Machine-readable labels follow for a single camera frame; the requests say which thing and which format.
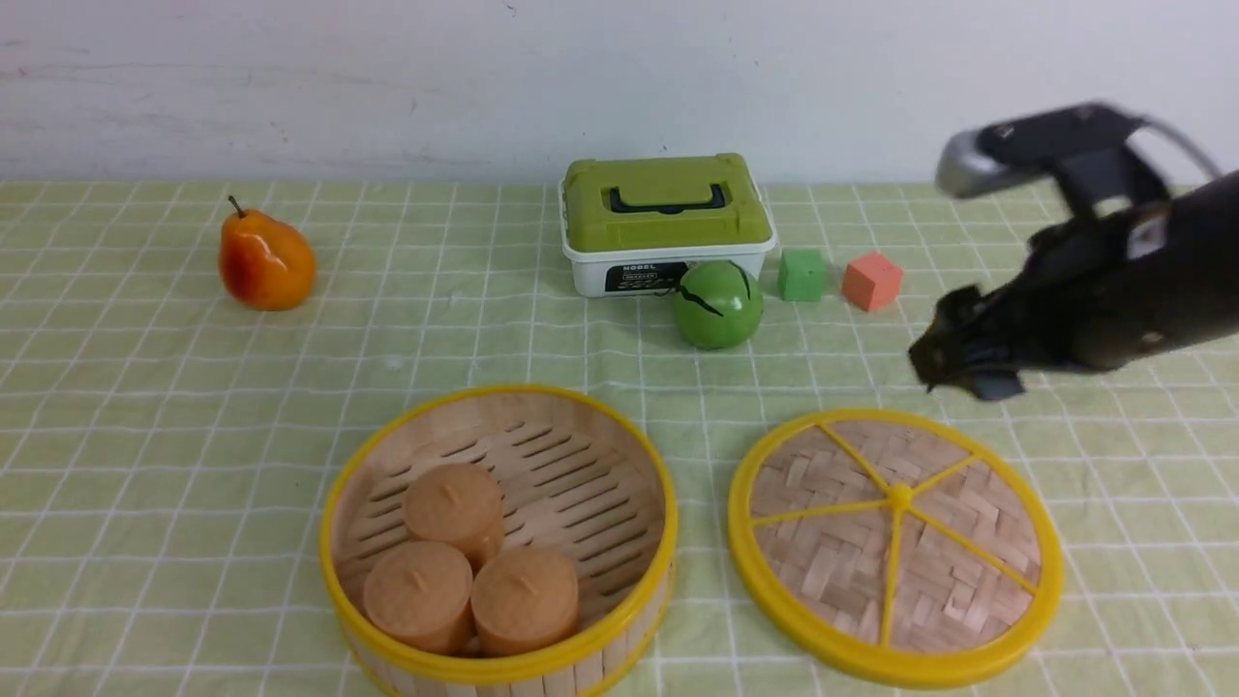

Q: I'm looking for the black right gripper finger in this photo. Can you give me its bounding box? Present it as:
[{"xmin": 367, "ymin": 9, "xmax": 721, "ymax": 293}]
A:
[{"xmin": 969, "ymin": 370, "xmax": 1026, "ymax": 402}]

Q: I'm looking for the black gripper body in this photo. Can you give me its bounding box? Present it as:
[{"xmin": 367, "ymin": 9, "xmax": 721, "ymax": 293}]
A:
[{"xmin": 978, "ymin": 203, "xmax": 1177, "ymax": 378}]

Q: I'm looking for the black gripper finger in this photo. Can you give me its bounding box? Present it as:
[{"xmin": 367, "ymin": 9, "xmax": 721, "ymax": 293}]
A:
[{"xmin": 907, "ymin": 284, "xmax": 983, "ymax": 394}]

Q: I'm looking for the yellow bamboo steamer lid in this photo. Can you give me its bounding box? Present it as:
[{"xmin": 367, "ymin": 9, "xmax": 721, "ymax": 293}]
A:
[{"xmin": 727, "ymin": 409, "xmax": 1066, "ymax": 691}]

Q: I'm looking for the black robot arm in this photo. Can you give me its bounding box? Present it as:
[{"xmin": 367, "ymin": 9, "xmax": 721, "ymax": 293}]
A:
[{"xmin": 908, "ymin": 173, "xmax": 1238, "ymax": 402}]

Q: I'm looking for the yellow bamboo steamer basket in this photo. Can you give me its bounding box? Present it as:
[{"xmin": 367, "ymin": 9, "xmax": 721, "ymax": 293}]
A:
[{"xmin": 318, "ymin": 384, "xmax": 679, "ymax": 696}]

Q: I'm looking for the orange foam cube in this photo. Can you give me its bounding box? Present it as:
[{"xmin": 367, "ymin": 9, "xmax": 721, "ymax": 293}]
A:
[{"xmin": 841, "ymin": 251, "xmax": 904, "ymax": 313}]

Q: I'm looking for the green foam cube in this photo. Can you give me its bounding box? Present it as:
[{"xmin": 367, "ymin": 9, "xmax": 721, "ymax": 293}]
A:
[{"xmin": 777, "ymin": 248, "xmax": 826, "ymax": 303}]

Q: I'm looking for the green round toy fruit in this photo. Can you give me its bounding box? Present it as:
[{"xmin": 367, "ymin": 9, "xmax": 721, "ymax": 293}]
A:
[{"xmin": 670, "ymin": 260, "xmax": 764, "ymax": 352}]

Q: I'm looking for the green lidded storage box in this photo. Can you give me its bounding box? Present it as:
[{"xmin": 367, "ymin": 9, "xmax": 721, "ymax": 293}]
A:
[{"xmin": 558, "ymin": 154, "xmax": 778, "ymax": 297}]

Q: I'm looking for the brown steamed bun right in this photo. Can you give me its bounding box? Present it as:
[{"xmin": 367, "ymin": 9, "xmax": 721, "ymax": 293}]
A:
[{"xmin": 470, "ymin": 546, "xmax": 581, "ymax": 657}]

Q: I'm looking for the brown steamed bun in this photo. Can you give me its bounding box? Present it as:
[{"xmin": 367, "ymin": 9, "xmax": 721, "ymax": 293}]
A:
[
  {"xmin": 470, "ymin": 546, "xmax": 581, "ymax": 657},
  {"xmin": 363, "ymin": 541, "xmax": 475, "ymax": 654},
  {"xmin": 401, "ymin": 462, "xmax": 506, "ymax": 572}
]

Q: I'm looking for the brown steamed bun back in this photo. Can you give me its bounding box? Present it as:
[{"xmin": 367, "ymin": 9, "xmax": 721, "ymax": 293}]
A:
[{"xmin": 401, "ymin": 462, "xmax": 506, "ymax": 572}]

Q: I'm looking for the brown steamed bun left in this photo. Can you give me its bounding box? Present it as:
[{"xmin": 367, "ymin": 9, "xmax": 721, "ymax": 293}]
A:
[{"xmin": 363, "ymin": 541, "xmax": 475, "ymax": 654}]

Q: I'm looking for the orange toy pear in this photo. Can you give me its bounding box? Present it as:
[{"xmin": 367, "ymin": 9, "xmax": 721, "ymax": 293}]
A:
[{"xmin": 217, "ymin": 196, "xmax": 317, "ymax": 312}]

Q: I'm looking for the green checkered tablecloth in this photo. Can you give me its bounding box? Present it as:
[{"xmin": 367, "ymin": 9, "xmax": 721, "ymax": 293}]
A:
[{"xmin": 1, "ymin": 181, "xmax": 1238, "ymax": 696}]

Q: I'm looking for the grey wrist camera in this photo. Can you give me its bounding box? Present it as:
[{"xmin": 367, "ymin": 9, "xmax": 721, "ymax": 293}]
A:
[{"xmin": 935, "ymin": 102, "xmax": 1172, "ymax": 220}]

